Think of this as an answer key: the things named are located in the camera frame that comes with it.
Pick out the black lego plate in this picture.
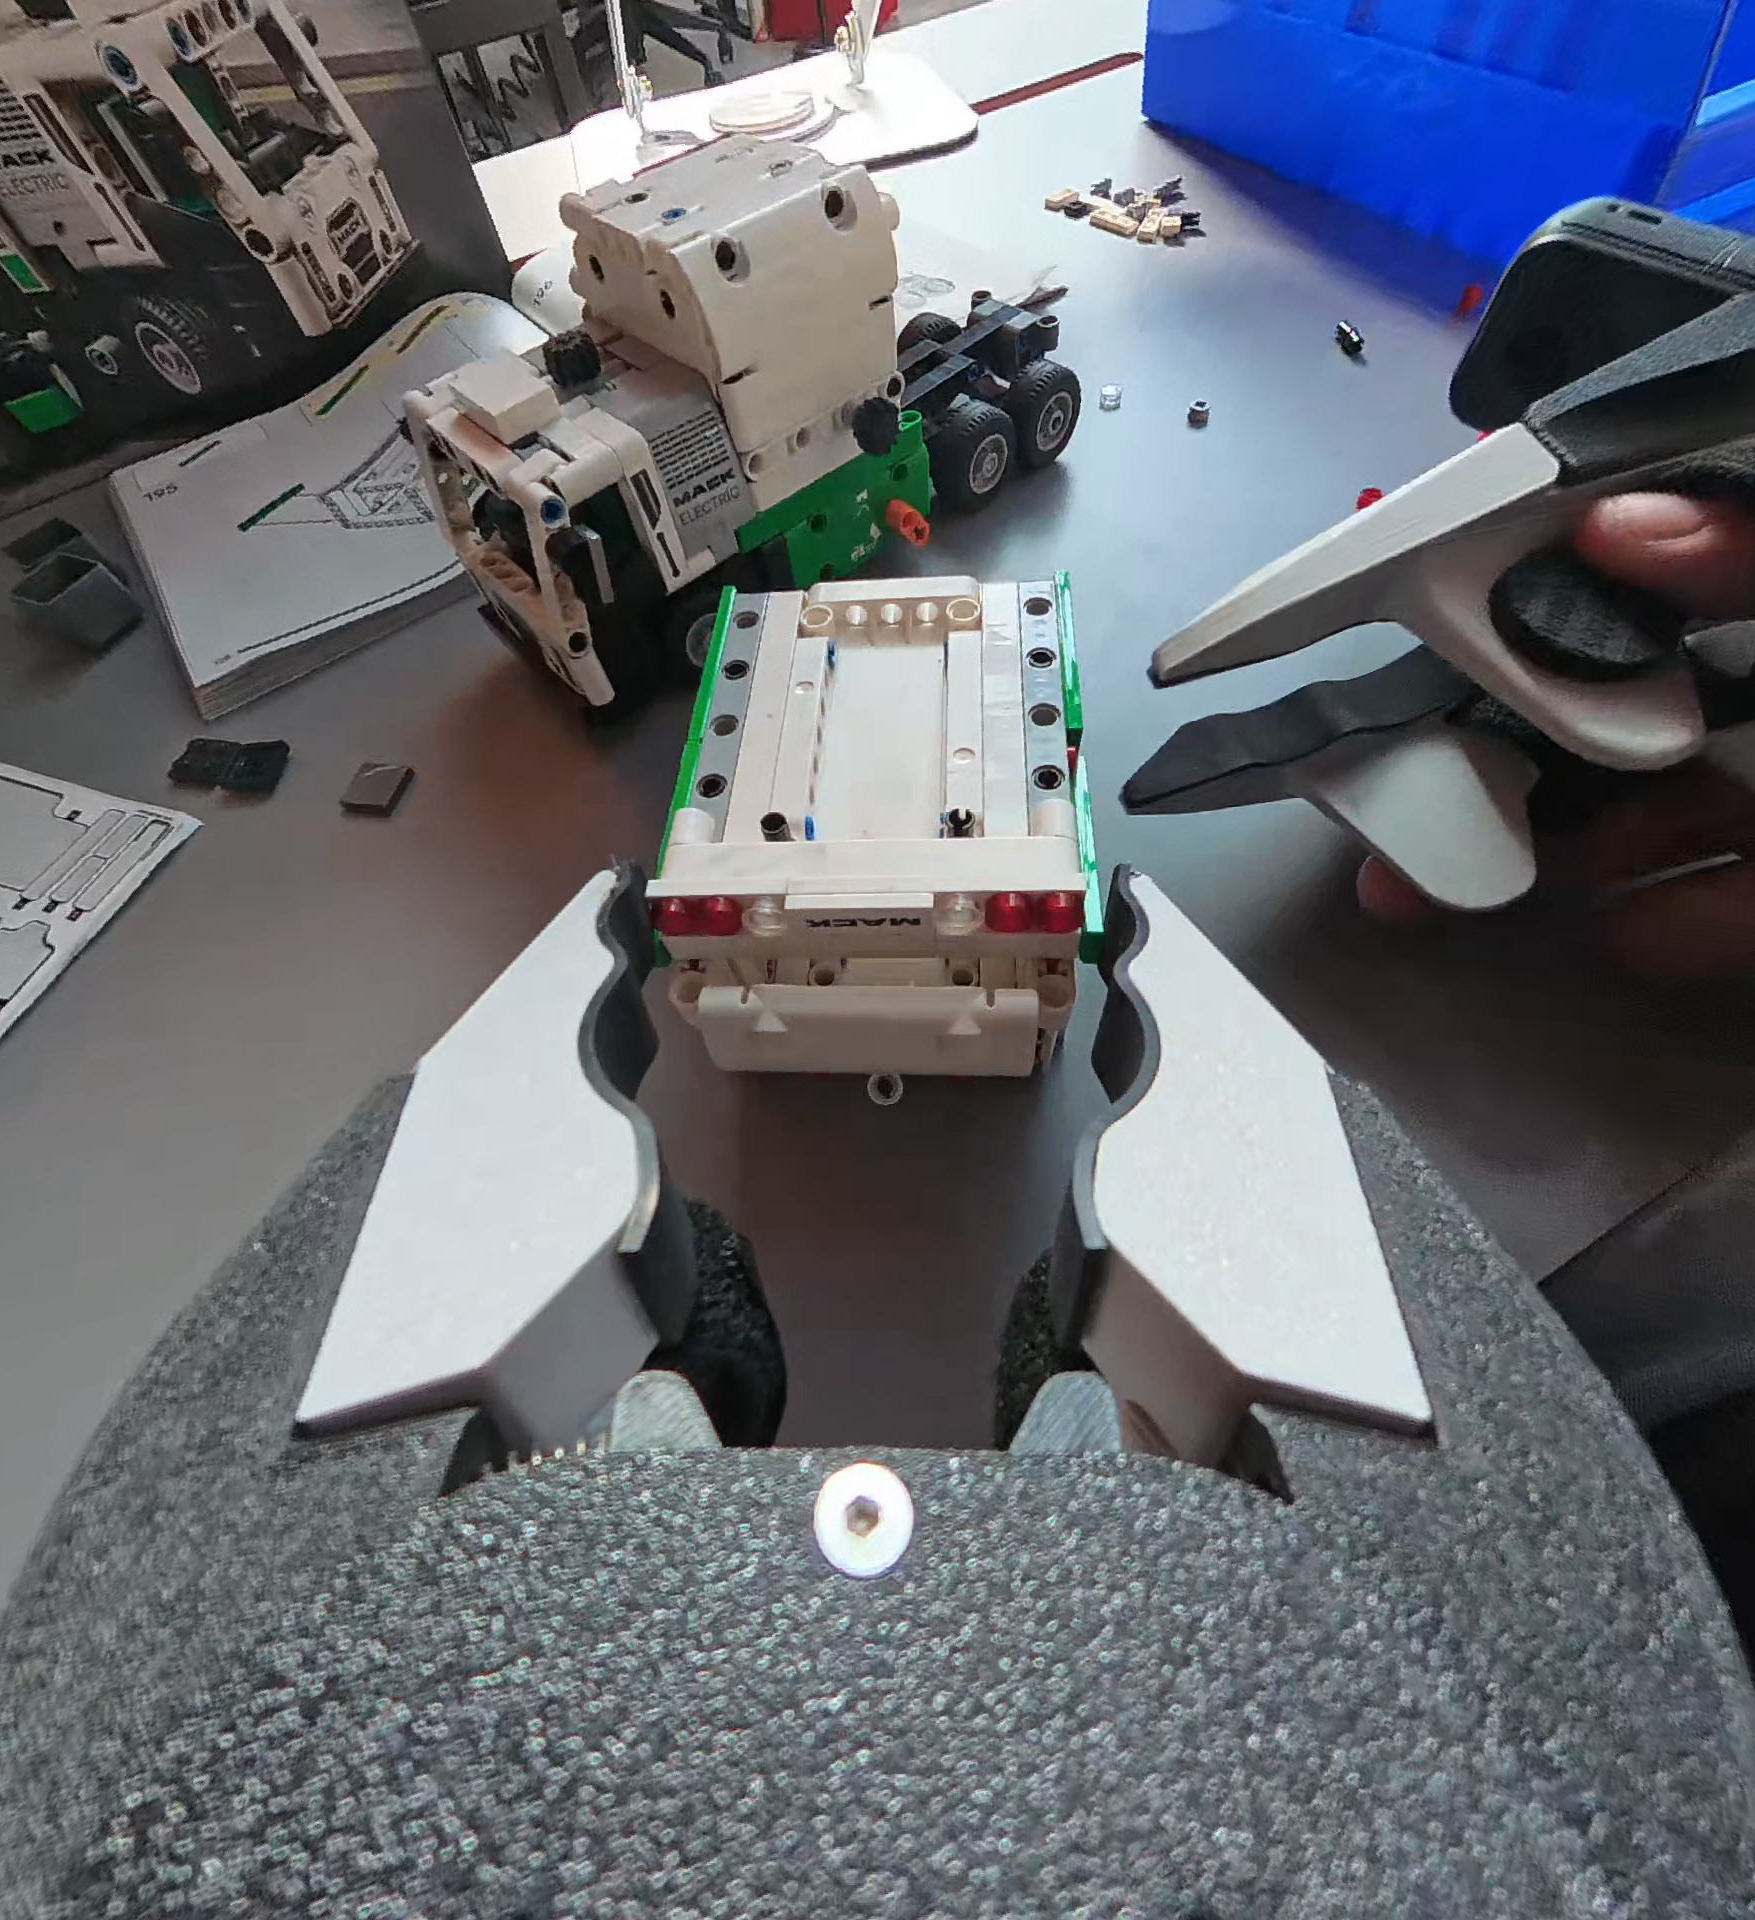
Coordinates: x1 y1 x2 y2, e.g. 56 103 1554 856
167 735 295 795

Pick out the white lego truck container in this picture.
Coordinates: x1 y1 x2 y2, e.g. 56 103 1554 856
650 570 1108 1103

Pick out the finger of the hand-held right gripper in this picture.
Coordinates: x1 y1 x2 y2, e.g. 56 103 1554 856
1119 649 1497 820
1149 423 1572 692

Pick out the white green lego truck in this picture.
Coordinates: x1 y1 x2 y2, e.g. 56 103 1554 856
404 142 1086 709

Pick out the pile of tan lego pieces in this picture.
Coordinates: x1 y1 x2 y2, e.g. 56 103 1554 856
1046 177 1203 244

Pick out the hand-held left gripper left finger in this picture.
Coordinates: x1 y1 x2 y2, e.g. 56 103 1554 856
293 867 663 1467

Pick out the lego sticker sheet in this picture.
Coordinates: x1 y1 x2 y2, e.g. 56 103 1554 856
0 735 204 1134

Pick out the black lego set box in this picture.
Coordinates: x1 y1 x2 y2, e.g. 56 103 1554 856
0 0 511 512

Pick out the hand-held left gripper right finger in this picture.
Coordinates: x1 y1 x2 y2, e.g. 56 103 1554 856
1049 867 1436 1467

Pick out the person's right hand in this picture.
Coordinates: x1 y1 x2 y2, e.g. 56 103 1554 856
1358 486 1755 976

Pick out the lego instruction booklet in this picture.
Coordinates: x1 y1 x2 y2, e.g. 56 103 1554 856
109 288 557 723

